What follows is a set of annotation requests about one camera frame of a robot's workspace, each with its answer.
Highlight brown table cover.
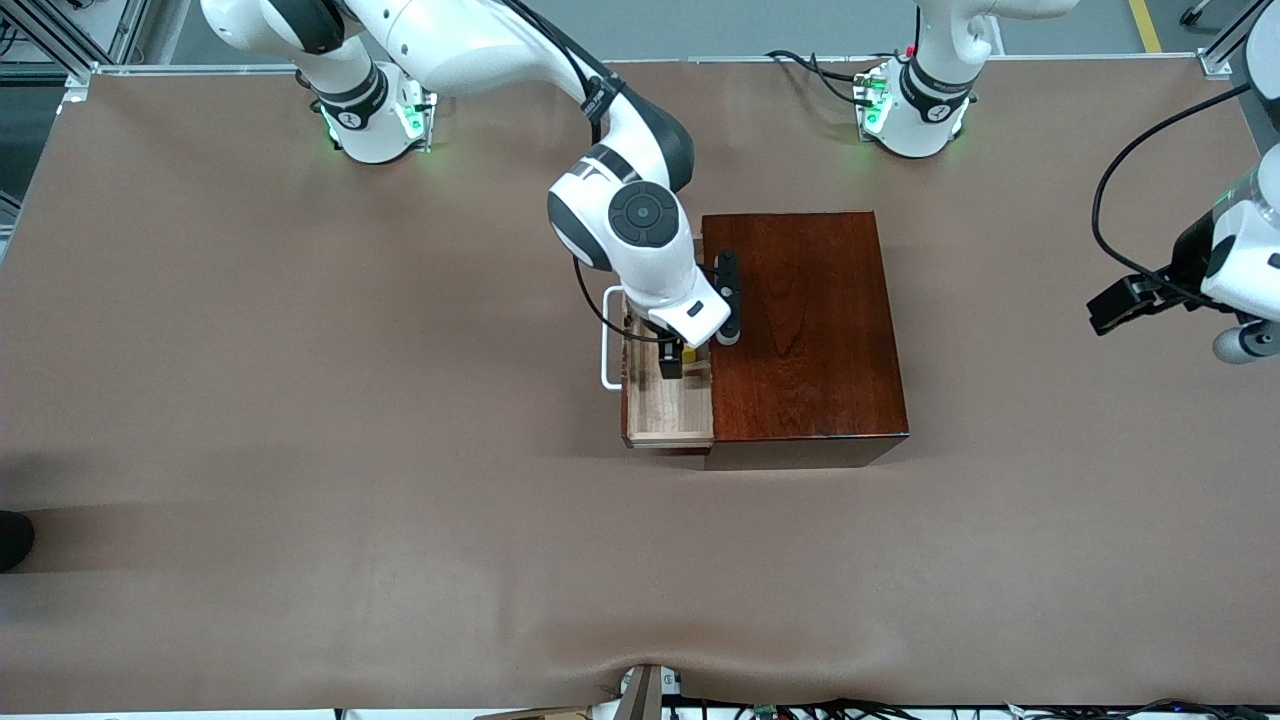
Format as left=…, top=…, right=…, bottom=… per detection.
left=0, top=55, right=1280, bottom=713

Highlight black rounded object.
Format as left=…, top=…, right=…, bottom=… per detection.
left=0, top=510, right=37, bottom=574

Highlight dark brown wooden cabinet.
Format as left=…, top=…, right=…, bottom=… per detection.
left=700, top=210, right=912, bottom=472

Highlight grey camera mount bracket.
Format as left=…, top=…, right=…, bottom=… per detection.
left=610, top=664, right=683, bottom=720

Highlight dark aluminium frame struts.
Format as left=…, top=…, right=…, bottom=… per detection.
left=0, top=0, right=151, bottom=111

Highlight black left arm base cable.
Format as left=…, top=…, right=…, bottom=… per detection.
left=765, top=48, right=886, bottom=109

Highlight aluminium frame post with bracket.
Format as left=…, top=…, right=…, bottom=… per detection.
left=1198, top=0, right=1263, bottom=79

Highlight light wood drawer white handle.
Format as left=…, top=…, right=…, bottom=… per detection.
left=600, top=285, right=717, bottom=449

